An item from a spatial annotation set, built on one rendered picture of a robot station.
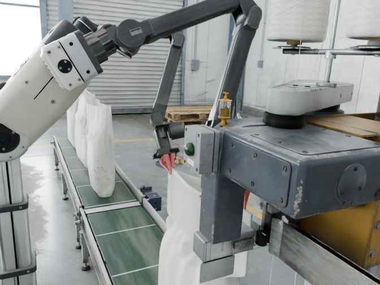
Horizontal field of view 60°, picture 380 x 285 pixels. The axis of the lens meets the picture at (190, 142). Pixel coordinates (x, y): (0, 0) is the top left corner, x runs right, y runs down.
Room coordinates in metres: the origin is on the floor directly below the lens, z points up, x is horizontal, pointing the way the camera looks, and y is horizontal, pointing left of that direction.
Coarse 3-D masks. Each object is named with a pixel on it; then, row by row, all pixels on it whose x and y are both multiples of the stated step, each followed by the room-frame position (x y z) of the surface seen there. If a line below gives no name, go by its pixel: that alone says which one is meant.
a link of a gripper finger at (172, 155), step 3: (159, 150) 1.25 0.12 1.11; (162, 150) 1.26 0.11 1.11; (165, 150) 1.26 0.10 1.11; (168, 150) 1.27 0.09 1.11; (159, 153) 1.24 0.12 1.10; (162, 153) 1.25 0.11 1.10; (165, 153) 1.25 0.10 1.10; (168, 153) 1.26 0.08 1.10; (171, 153) 1.26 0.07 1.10; (174, 153) 1.27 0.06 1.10; (159, 156) 1.25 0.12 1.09; (162, 156) 1.26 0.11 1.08; (171, 156) 1.26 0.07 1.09; (174, 156) 1.26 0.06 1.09; (171, 159) 1.25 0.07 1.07; (174, 159) 1.26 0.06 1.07; (171, 162) 1.25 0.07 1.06; (171, 165) 1.24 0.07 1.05
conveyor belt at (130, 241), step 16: (128, 208) 2.21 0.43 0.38; (96, 224) 1.95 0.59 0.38; (112, 224) 1.96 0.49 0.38; (128, 224) 1.97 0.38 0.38; (144, 224) 1.98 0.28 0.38; (96, 240) 1.90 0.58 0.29; (112, 240) 1.77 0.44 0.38; (128, 240) 1.78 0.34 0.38; (144, 240) 1.79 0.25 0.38; (160, 240) 1.79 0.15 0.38; (112, 256) 1.61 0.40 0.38; (128, 256) 1.62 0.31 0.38; (144, 256) 1.62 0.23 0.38; (112, 272) 1.47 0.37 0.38; (128, 272) 1.48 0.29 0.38; (144, 272) 1.48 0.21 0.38
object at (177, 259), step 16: (176, 176) 1.18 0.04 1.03; (192, 176) 1.15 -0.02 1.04; (176, 192) 1.17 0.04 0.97; (192, 192) 1.03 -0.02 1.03; (176, 208) 1.16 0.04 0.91; (192, 208) 1.03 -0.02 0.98; (176, 224) 1.15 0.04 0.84; (192, 224) 1.02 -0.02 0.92; (176, 240) 1.07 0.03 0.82; (192, 240) 1.02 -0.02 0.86; (160, 256) 1.14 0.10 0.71; (176, 256) 1.02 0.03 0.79; (192, 256) 0.97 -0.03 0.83; (240, 256) 0.88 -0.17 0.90; (160, 272) 1.12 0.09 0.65; (176, 272) 1.00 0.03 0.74; (192, 272) 0.93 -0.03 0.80; (240, 272) 0.87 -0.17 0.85
